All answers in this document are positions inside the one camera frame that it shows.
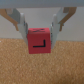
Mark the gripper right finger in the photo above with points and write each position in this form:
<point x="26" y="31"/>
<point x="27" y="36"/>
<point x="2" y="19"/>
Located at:
<point x="58" y="21"/>

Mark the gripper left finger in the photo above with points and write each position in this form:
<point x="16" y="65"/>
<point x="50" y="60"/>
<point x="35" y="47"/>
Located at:
<point x="20" y="22"/>

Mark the pink block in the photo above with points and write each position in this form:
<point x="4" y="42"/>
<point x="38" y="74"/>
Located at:
<point x="39" y="41"/>

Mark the white cabinet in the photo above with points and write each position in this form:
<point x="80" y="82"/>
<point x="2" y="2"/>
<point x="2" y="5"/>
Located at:
<point x="40" y="17"/>

